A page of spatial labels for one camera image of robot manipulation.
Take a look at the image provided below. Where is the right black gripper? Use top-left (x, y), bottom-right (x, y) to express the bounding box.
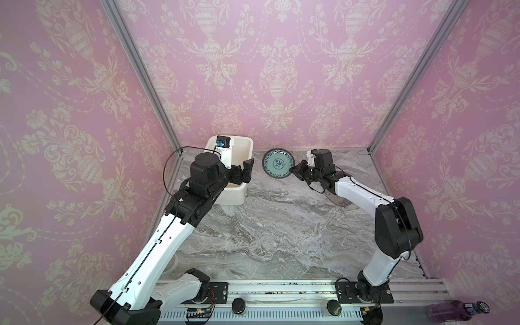
top-left (290, 160), bottom-right (324, 185)

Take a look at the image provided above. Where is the clear glass plate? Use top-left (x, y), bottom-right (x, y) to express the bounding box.
top-left (325, 191), bottom-right (352, 207)

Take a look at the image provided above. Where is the white plastic bin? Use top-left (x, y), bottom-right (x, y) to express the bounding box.
top-left (215, 135), bottom-right (254, 206)

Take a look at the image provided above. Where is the small teal patterned plate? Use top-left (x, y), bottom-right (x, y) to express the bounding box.
top-left (262, 148), bottom-right (295, 179)

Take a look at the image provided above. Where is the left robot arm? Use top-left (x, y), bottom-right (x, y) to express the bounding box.
top-left (90, 151), bottom-right (254, 324)

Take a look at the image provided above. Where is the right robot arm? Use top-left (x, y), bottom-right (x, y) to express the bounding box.
top-left (290, 149), bottom-right (424, 303)

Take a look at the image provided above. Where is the left jar black lid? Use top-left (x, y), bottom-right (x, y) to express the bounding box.
top-left (232, 298), bottom-right (246, 316)

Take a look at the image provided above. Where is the jar black lid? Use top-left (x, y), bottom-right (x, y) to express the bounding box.
top-left (232, 298), bottom-right (246, 316)
top-left (321, 299), bottom-right (342, 318)

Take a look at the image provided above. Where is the right jar black lid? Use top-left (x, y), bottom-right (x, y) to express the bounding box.
top-left (321, 299), bottom-right (342, 318)

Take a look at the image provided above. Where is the purple drink bottle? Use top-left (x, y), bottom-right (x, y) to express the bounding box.
top-left (426, 300), bottom-right (491, 323)

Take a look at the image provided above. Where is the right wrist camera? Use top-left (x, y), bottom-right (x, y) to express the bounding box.
top-left (306, 150), bottom-right (316, 168)

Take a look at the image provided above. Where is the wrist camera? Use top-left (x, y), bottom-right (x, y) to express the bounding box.
top-left (215, 135), bottom-right (232, 169)
top-left (306, 150), bottom-right (316, 168)

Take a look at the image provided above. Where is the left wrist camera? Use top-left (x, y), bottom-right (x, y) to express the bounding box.
top-left (215, 135), bottom-right (232, 169)

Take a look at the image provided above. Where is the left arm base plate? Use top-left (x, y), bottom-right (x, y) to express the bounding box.
top-left (183, 282), bottom-right (229, 305)

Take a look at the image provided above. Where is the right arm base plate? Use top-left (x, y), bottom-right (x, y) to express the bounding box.
top-left (334, 280), bottom-right (394, 304)

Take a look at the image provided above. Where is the white slotted cable duct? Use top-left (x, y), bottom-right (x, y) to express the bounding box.
top-left (158, 306), bottom-right (364, 323)

